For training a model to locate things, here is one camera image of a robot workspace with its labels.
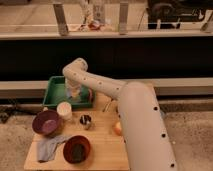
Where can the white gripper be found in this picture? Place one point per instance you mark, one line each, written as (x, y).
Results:
(73, 89)

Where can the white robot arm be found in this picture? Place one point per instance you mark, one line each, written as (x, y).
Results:
(145, 136)

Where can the green plastic tray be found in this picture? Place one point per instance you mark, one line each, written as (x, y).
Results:
(56, 93)

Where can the white cup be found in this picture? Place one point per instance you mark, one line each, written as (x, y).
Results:
(64, 109)

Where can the small metal cup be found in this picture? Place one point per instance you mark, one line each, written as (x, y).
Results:
(86, 121)

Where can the purple bowl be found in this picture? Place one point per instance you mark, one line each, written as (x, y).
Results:
(46, 122)

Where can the orange fruit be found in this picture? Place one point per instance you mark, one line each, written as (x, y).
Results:
(117, 128)

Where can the red-brown bowl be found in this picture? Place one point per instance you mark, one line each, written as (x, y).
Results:
(76, 149)

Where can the grey-blue cloth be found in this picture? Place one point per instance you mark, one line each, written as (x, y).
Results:
(46, 148)

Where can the black machine in background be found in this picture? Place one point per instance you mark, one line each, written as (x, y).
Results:
(168, 11)

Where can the left metal railing post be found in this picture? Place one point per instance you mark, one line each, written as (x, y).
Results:
(60, 18)

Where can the metal railing post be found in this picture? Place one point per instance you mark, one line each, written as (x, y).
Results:
(60, 18)
(123, 15)

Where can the right metal railing post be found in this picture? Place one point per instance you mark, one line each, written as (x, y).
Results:
(123, 15)

